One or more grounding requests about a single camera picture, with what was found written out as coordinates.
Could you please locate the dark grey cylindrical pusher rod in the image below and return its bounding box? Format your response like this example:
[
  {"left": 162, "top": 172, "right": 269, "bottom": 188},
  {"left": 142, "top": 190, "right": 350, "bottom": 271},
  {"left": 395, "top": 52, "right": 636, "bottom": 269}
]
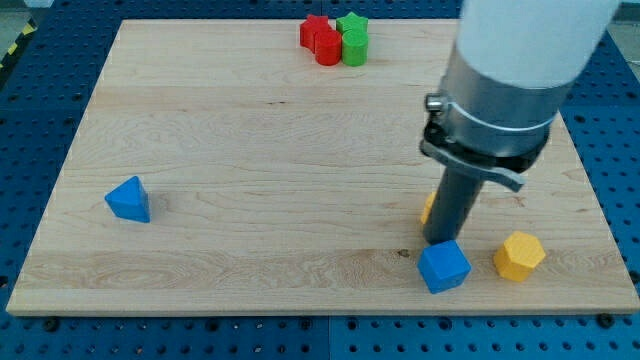
[{"left": 423, "top": 168, "right": 483, "bottom": 244}]

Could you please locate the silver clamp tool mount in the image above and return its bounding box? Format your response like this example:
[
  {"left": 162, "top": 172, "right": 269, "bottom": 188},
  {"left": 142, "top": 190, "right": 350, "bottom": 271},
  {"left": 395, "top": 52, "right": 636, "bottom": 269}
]
[{"left": 420, "top": 46, "right": 571, "bottom": 192}]

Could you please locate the blue cube block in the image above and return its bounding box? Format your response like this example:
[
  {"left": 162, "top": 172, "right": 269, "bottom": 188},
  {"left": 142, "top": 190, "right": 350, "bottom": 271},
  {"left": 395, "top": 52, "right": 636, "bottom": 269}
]
[{"left": 417, "top": 240, "right": 472, "bottom": 294}]

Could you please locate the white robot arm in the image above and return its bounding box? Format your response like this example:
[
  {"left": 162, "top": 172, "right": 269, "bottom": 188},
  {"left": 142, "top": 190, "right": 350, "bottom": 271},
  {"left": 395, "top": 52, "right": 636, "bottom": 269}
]
[{"left": 420, "top": 0, "right": 621, "bottom": 244}]

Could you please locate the yellow block behind rod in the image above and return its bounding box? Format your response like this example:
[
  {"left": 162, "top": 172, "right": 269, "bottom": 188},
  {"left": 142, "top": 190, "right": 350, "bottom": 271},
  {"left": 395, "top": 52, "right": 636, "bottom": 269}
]
[{"left": 420, "top": 191, "right": 437, "bottom": 225}]

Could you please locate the yellow hexagon block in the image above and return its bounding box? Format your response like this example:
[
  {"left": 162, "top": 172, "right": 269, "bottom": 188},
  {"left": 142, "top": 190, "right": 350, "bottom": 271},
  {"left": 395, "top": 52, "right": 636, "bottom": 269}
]
[{"left": 493, "top": 231, "right": 546, "bottom": 282}]

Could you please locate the green cylinder block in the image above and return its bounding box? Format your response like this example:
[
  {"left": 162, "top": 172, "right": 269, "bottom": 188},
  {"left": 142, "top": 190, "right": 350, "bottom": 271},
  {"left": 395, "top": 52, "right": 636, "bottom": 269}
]
[{"left": 342, "top": 29, "right": 369, "bottom": 67}]

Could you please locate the green star block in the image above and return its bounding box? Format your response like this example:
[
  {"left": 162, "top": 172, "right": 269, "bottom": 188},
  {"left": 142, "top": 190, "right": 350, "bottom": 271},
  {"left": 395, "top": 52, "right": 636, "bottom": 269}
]
[{"left": 336, "top": 12, "right": 368, "bottom": 33}]

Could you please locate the red cylinder block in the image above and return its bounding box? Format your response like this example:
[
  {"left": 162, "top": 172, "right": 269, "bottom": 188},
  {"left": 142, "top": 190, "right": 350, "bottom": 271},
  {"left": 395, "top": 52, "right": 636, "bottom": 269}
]
[{"left": 314, "top": 30, "right": 342, "bottom": 66}]

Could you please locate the red star block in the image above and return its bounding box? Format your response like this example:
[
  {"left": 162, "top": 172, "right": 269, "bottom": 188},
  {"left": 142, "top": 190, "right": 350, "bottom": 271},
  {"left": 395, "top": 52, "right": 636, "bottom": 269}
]
[{"left": 299, "top": 14, "right": 331, "bottom": 53}]

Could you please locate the light wooden board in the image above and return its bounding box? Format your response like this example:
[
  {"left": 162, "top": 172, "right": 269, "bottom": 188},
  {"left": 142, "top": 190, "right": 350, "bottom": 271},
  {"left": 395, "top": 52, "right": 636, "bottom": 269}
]
[{"left": 7, "top": 20, "right": 639, "bottom": 317}]

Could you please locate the blue triangle block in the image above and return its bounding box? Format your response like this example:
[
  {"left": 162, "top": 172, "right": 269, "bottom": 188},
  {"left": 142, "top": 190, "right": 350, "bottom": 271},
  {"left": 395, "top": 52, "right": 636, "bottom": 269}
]
[{"left": 104, "top": 176, "right": 151, "bottom": 223}]

